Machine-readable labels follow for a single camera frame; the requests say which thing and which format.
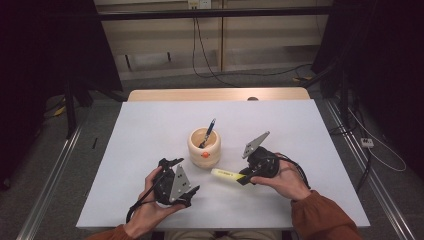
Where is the white table cover sheet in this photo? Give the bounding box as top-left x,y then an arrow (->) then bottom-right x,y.
75,98 -> 371,231

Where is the yellow highlighter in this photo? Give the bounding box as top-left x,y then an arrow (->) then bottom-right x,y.
210,168 -> 247,183

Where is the black horizontal metal bar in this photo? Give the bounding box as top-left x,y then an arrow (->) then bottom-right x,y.
98,5 -> 334,22

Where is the blue pen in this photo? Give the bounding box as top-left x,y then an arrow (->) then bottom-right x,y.
198,118 -> 217,149

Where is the person's right hand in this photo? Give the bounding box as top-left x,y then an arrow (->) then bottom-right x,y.
250,153 -> 313,201

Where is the black curtain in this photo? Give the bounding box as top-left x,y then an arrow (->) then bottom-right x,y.
0,0 -> 124,189
311,0 -> 424,169

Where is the black wall cable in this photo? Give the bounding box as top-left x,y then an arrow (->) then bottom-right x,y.
191,16 -> 242,89
195,18 -> 313,78

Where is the person's left hand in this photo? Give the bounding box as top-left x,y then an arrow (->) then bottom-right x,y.
123,166 -> 186,239

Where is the cream ribbed pen holder cup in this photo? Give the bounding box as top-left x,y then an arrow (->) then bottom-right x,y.
187,126 -> 222,169

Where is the white floor cable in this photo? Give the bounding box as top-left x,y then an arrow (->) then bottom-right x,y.
346,106 -> 408,173

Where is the wooden table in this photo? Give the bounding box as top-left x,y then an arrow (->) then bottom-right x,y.
127,87 -> 311,103

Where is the metal floor rail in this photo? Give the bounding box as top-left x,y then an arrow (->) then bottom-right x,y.
324,99 -> 417,240
16,121 -> 85,240

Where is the left hand-held gripper black cable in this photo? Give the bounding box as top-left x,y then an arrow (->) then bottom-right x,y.
125,181 -> 164,224

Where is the right hand-held gripper black cable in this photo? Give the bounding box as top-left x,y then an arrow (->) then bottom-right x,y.
278,153 -> 312,190

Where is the hand-held gripper black cable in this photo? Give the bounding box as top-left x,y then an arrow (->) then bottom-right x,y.
125,181 -> 164,224
278,153 -> 312,190

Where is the black metal stand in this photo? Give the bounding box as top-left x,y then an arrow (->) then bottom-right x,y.
64,79 -> 88,140

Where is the white wall power outlet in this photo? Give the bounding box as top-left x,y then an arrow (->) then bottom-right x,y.
187,0 -> 213,10

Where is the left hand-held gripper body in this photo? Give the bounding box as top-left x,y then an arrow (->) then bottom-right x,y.
153,163 -> 193,207

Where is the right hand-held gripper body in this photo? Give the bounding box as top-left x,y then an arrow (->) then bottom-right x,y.
242,130 -> 281,179

